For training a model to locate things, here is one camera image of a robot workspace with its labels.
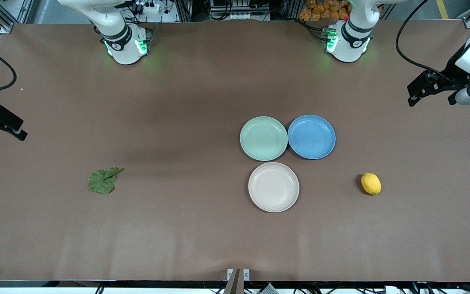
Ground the yellow lemon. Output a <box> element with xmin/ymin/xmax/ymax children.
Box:
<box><xmin>361</xmin><ymin>172</ymin><xmax>382</xmax><ymax>196</ymax></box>

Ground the green lettuce leaf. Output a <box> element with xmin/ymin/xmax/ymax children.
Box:
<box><xmin>88</xmin><ymin>166</ymin><xmax>124</xmax><ymax>194</ymax></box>

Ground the blue plate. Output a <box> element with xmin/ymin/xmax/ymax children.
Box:
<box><xmin>288</xmin><ymin>114</ymin><xmax>336</xmax><ymax>160</ymax></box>

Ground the bag of orange fruit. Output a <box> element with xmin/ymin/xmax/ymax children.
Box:
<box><xmin>299</xmin><ymin>0</ymin><xmax>350</xmax><ymax>22</ymax></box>

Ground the light green plate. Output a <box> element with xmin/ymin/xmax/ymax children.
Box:
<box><xmin>240</xmin><ymin>116</ymin><xmax>288</xmax><ymax>161</ymax></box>

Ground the beige plate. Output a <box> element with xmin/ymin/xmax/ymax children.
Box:
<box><xmin>248</xmin><ymin>162</ymin><xmax>300</xmax><ymax>213</ymax></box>

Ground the white power strip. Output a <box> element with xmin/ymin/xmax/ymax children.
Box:
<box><xmin>135</xmin><ymin>1</ymin><xmax>160</xmax><ymax>13</ymax></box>

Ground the grey equipment rack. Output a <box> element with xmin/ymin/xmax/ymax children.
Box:
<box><xmin>186</xmin><ymin>0</ymin><xmax>301</xmax><ymax>22</ymax></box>

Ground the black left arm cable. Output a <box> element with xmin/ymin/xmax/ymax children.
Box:
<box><xmin>395</xmin><ymin>0</ymin><xmax>448</xmax><ymax>80</ymax></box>

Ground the black base cable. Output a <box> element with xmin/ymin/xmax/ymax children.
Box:
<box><xmin>298</xmin><ymin>18</ymin><xmax>329</xmax><ymax>41</ymax></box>

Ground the metal bracket with brown post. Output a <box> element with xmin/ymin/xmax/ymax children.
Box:
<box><xmin>227</xmin><ymin>268</ymin><xmax>251</xmax><ymax>294</ymax></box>

